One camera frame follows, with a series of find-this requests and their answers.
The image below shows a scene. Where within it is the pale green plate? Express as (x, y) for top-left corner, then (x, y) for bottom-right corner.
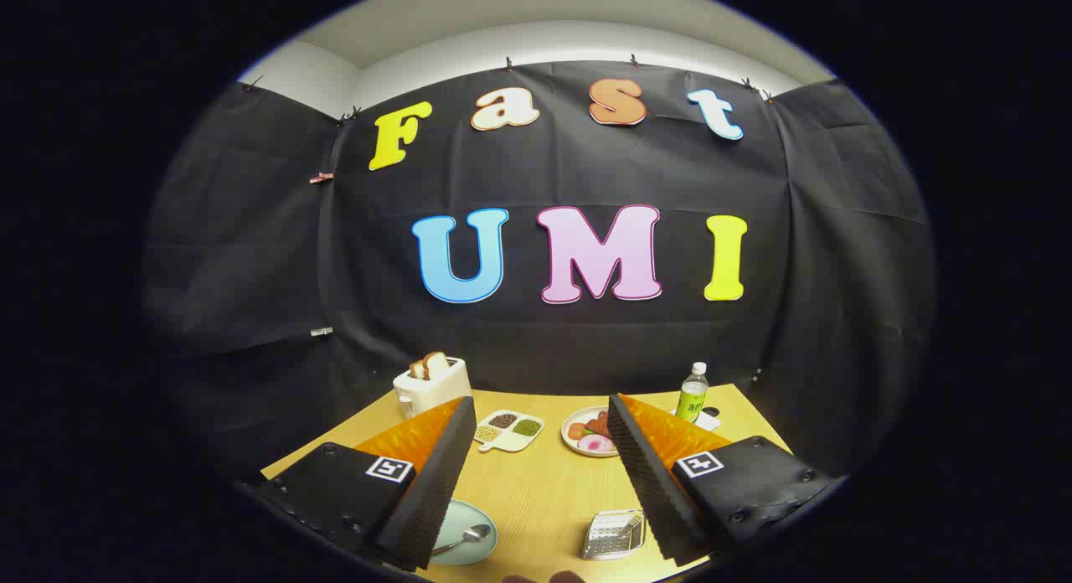
(429, 498), (499, 566)

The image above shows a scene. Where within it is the metal spoon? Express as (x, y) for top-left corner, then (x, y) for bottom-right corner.
(430, 524), (492, 557)

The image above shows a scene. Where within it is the perforated metal basket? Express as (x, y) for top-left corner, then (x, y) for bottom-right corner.
(581, 509), (647, 561)

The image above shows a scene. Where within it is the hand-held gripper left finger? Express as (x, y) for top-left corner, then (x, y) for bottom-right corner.
(251, 396), (478, 571)

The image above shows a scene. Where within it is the white toaster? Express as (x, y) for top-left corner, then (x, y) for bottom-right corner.
(393, 357), (472, 420)

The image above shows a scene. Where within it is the white food plate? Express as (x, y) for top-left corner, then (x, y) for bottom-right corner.
(560, 406), (621, 458)

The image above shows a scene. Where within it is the white divided tray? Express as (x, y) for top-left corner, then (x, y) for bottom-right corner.
(474, 410), (545, 453)

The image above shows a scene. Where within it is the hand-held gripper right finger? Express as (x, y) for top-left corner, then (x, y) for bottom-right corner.
(607, 393), (847, 567)

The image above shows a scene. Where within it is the green drink bottle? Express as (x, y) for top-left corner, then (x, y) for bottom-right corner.
(677, 362), (710, 423)

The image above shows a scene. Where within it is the white square coaster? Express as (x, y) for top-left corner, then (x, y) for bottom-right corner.
(670, 407), (721, 433)

